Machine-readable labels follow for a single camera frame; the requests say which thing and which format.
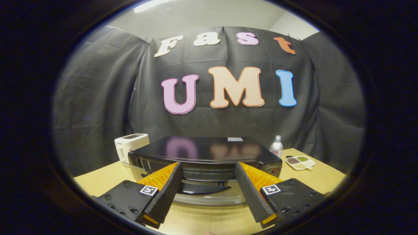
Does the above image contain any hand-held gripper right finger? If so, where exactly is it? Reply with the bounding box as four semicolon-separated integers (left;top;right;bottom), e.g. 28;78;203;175
235;162;327;228

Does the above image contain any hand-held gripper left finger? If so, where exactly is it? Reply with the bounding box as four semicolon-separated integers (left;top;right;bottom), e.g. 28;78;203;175
92;162;184;229

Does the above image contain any black toaster oven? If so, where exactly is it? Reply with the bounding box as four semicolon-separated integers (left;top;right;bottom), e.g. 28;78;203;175
123;136;283;207

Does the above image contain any white pop-up toaster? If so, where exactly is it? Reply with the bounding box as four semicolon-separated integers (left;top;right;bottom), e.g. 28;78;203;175
114;133;150;163

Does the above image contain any clear plastic bottle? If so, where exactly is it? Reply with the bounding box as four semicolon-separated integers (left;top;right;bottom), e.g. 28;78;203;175
269;135;284;159

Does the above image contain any white divided seasoning dish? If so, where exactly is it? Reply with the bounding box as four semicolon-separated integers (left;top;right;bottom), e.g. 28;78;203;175
285;155;316;171

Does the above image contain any black backdrop cloth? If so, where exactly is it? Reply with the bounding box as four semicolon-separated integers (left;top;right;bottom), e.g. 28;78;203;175
52;25;365;177

